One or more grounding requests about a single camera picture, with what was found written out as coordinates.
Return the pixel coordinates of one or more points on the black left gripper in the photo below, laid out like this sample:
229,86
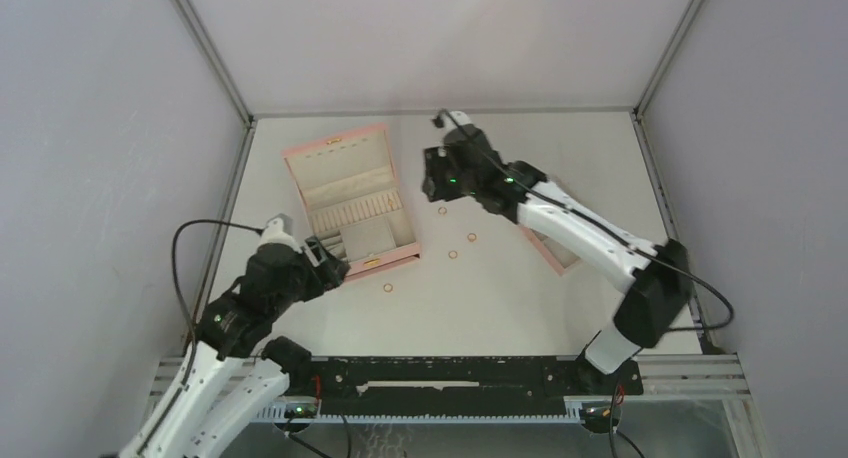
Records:
328,275

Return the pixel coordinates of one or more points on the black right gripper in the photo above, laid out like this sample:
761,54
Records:
435,162

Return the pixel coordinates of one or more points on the pink jewelry box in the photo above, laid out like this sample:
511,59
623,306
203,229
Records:
351,194

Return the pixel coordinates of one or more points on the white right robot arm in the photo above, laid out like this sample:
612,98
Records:
652,278

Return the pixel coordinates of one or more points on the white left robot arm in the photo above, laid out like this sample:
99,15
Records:
235,367

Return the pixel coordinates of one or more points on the pink jewelry drawer tray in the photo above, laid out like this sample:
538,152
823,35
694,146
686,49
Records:
558,257

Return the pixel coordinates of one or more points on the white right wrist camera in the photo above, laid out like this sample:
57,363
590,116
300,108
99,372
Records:
450,119

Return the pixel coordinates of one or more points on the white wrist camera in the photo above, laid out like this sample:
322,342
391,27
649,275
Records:
278,230
450,119

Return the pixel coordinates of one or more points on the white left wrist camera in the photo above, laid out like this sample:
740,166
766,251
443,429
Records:
278,230

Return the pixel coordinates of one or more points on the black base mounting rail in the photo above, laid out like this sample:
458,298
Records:
457,387

